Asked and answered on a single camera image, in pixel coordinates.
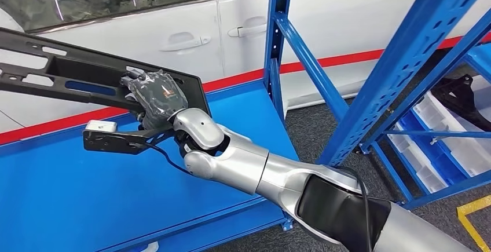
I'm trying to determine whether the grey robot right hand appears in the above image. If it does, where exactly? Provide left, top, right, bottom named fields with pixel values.
left=120, top=69, right=189, bottom=130

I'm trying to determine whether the long black plastic trim part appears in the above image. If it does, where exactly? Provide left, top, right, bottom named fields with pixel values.
left=0, top=27, right=212, bottom=120

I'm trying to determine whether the blue metal shelf rack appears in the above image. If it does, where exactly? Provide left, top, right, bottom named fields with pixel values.
left=0, top=0, right=491, bottom=252

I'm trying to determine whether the black curved car part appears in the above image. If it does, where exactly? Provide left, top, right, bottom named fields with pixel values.
left=430, top=74, right=491, bottom=133

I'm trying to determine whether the blue shelf rack on casters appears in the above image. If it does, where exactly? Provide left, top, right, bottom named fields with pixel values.
left=358, top=18, right=491, bottom=211

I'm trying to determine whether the white car with red stripe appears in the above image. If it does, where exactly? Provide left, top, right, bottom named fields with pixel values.
left=0, top=0, right=491, bottom=145

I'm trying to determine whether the white lattice plastic crate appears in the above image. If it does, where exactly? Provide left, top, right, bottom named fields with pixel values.
left=386, top=121, right=449, bottom=194
left=412, top=74, right=491, bottom=178

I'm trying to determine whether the white car door handle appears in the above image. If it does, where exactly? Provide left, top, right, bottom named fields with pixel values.
left=159, top=31, right=212, bottom=53
left=227, top=16, right=268, bottom=38

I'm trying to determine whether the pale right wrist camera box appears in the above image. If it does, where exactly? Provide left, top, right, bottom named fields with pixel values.
left=84, top=119, right=118, bottom=133

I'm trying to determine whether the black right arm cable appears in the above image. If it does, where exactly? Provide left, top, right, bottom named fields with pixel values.
left=147, top=144, right=373, bottom=252

